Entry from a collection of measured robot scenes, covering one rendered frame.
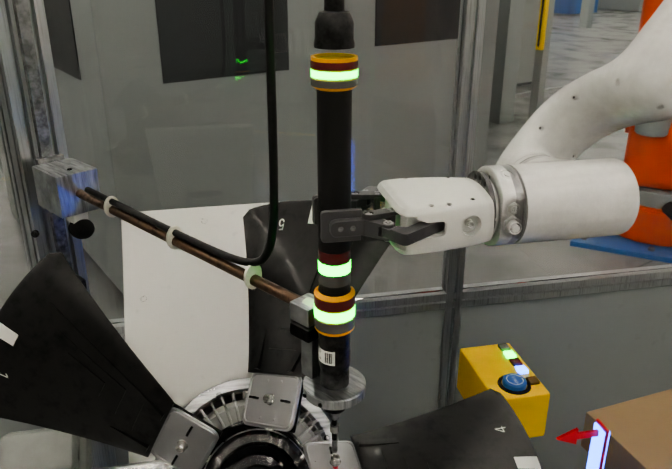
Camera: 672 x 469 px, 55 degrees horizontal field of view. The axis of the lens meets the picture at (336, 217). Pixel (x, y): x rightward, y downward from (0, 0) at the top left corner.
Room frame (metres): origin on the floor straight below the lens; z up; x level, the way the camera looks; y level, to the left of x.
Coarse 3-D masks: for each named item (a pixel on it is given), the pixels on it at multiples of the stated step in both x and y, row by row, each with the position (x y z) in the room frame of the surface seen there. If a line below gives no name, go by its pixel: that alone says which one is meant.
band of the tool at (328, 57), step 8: (312, 56) 0.60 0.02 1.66; (320, 56) 0.62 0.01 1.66; (328, 56) 0.62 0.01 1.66; (336, 56) 0.62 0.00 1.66; (352, 56) 0.62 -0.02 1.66; (320, 80) 0.58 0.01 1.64; (328, 80) 0.58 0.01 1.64; (336, 80) 0.58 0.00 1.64; (344, 80) 0.58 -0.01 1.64; (320, 88) 0.58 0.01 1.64; (352, 88) 0.59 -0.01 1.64
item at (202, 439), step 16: (176, 416) 0.60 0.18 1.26; (160, 432) 0.61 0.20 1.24; (176, 432) 0.60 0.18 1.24; (192, 432) 0.60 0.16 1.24; (208, 432) 0.59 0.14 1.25; (160, 448) 0.61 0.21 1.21; (192, 448) 0.60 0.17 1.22; (208, 448) 0.59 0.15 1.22; (176, 464) 0.61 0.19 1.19; (192, 464) 0.60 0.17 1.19
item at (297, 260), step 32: (256, 224) 0.82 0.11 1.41; (288, 224) 0.80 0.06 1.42; (256, 256) 0.79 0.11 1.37; (288, 256) 0.76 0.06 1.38; (352, 256) 0.73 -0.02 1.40; (256, 288) 0.76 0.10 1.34; (288, 288) 0.73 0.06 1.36; (256, 320) 0.73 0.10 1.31; (288, 320) 0.70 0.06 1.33; (256, 352) 0.70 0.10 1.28; (288, 352) 0.67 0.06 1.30
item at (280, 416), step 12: (252, 384) 0.68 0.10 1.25; (264, 384) 0.67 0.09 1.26; (276, 384) 0.65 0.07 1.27; (288, 384) 0.64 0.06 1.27; (300, 384) 0.63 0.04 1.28; (276, 396) 0.64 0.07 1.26; (288, 396) 0.63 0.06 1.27; (252, 408) 0.65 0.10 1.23; (264, 408) 0.64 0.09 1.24; (276, 408) 0.63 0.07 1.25; (288, 408) 0.62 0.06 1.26; (252, 420) 0.64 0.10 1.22; (264, 420) 0.63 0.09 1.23; (276, 420) 0.62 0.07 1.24; (288, 420) 0.61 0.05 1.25
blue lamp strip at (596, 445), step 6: (594, 426) 0.68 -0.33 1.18; (600, 432) 0.67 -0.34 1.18; (594, 438) 0.68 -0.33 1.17; (600, 438) 0.66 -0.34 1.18; (594, 444) 0.67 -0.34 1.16; (600, 444) 0.66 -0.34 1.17; (594, 450) 0.67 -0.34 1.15; (600, 450) 0.66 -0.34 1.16; (588, 456) 0.68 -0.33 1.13; (594, 456) 0.67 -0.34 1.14; (600, 456) 0.66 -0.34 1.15; (588, 462) 0.68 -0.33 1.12; (594, 462) 0.67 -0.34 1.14; (588, 468) 0.68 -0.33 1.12; (594, 468) 0.66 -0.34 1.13
